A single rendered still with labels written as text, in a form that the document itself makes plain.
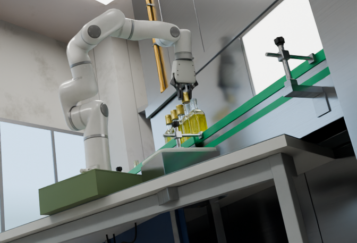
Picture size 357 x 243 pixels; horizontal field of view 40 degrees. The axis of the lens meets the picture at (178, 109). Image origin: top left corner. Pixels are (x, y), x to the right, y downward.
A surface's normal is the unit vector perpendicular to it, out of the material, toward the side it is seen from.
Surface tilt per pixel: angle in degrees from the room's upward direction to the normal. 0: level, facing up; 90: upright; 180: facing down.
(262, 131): 90
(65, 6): 180
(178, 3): 90
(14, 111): 90
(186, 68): 107
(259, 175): 90
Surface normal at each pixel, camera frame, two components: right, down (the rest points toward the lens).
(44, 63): 0.78, -0.34
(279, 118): -0.88, -0.02
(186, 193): -0.60, -0.18
